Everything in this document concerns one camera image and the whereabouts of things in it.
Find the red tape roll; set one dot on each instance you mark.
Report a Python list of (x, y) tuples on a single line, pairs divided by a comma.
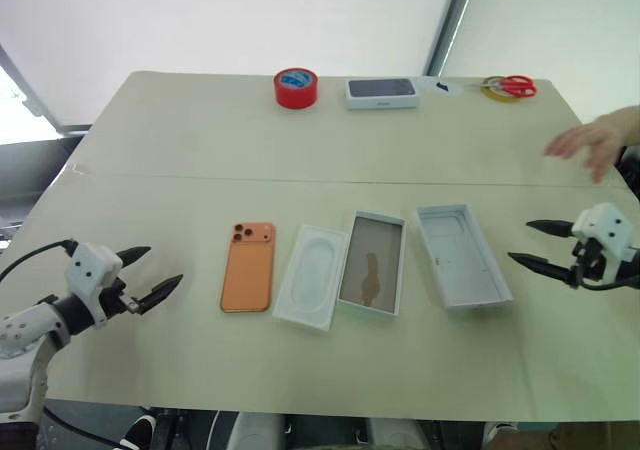
[(296, 92)]

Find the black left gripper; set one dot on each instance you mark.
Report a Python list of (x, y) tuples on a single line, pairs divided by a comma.
[(116, 297)]

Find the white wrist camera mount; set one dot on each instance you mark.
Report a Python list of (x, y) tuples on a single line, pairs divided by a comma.
[(90, 265), (605, 222)]

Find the dark chair beside table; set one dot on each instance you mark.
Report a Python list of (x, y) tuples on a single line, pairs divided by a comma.
[(631, 170)]

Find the white rounded cover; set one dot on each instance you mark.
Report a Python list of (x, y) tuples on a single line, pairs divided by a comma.
[(257, 432), (397, 435)]

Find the orange smartphone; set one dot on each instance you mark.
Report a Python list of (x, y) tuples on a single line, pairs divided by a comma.
[(248, 275)]

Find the white phone box lid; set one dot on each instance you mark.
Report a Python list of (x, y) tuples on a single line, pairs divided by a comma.
[(462, 257)]

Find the white phone box base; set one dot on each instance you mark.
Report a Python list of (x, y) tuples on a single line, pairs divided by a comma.
[(372, 265)]

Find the yellow tape roll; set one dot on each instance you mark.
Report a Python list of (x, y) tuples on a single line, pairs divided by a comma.
[(495, 94)]

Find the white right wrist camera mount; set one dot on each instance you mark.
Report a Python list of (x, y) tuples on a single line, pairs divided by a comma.
[(605, 222)]

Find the closed white phone box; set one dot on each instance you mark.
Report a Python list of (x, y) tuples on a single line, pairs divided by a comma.
[(382, 94)]

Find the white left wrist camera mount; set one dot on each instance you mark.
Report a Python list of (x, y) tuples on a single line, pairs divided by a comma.
[(90, 265)]

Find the white plastic tray insert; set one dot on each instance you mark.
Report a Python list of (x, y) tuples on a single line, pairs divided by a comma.
[(310, 280)]

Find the person's bare hand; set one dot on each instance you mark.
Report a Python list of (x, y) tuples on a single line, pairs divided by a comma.
[(600, 137)]

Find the grey slanted frame beam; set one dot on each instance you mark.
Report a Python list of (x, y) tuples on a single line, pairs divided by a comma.
[(450, 20), (30, 87)]

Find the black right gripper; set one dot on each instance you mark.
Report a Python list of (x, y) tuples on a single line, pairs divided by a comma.
[(587, 262)]

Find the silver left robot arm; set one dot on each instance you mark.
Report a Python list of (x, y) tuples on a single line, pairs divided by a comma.
[(20, 330)]

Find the beige paper table sheet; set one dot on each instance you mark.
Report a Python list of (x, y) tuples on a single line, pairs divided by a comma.
[(225, 135), (300, 370)]

